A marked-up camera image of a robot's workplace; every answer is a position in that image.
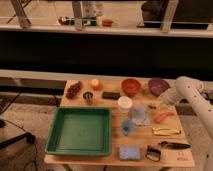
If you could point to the metal fork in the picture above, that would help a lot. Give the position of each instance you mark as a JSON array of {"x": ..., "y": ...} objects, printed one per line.
[{"x": 151, "y": 107}]

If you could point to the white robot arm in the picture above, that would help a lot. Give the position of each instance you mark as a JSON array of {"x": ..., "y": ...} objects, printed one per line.
[{"x": 190, "y": 89}]

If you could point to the small metal cup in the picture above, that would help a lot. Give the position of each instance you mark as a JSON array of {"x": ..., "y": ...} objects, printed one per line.
[{"x": 88, "y": 98}]

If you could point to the white paper cup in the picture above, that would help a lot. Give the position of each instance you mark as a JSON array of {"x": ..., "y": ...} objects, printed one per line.
[{"x": 124, "y": 104}]

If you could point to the small blue cup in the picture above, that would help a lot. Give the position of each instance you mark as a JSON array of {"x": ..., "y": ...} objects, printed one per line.
[{"x": 127, "y": 127}]

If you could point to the black rectangular block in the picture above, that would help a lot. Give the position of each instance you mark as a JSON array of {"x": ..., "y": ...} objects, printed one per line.
[{"x": 111, "y": 95}]

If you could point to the orange fruit toy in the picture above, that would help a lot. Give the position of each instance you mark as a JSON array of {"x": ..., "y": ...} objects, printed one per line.
[{"x": 95, "y": 84}]

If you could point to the orange bowl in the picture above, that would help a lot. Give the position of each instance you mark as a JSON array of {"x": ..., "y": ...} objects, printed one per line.
[{"x": 130, "y": 86}]

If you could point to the bunch of red grapes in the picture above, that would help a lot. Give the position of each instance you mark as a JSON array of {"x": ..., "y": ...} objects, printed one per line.
[{"x": 73, "y": 90}]

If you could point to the purple bowl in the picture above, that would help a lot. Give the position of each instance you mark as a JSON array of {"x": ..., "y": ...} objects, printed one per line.
[{"x": 157, "y": 86}]

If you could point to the green plastic tray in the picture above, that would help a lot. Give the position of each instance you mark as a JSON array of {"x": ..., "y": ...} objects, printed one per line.
[{"x": 80, "y": 131}]

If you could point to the wooden table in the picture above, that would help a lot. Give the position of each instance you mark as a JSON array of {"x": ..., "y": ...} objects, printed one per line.
[{"x": 142, "y": 136}]

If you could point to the orange carrot toy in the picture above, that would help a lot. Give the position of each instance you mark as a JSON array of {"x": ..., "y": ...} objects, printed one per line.
[{"x": 162, "y": 117}]

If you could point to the small red bowl on shelf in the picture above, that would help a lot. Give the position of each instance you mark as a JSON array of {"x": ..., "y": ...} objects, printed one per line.
[{"x": 107, "y": 23}]

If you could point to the yellow banana peel toy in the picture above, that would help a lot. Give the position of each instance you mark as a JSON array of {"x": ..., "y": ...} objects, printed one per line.
[{"x": 165, "y": 131}]

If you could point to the blue sponge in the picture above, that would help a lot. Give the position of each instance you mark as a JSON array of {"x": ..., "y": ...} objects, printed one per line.
[{"x": 129, "y": 153}]

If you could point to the black peeler tool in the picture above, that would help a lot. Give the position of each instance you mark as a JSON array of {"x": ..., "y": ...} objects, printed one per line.
[{"x": 153, "y": 153}]

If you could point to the black handled knife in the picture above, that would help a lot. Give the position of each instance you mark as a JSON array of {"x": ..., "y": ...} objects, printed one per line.
[{"x": 174, "y": 145}]

